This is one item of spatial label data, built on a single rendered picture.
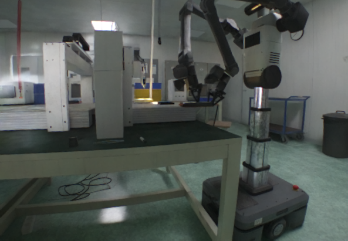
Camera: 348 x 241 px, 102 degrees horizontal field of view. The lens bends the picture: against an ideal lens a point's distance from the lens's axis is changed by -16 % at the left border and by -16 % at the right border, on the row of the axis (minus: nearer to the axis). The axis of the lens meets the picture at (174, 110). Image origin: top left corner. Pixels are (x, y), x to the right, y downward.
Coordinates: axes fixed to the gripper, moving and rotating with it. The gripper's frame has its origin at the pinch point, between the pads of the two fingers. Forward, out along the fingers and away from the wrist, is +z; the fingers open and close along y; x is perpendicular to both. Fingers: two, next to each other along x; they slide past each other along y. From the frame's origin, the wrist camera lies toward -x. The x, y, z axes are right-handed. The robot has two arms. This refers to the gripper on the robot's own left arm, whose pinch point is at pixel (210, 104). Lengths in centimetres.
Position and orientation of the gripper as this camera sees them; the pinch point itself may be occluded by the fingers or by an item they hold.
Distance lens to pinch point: 100.0
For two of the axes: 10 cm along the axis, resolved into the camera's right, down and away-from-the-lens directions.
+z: -4.9, 8.7, 0.0
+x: 8.5, 4.8, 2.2
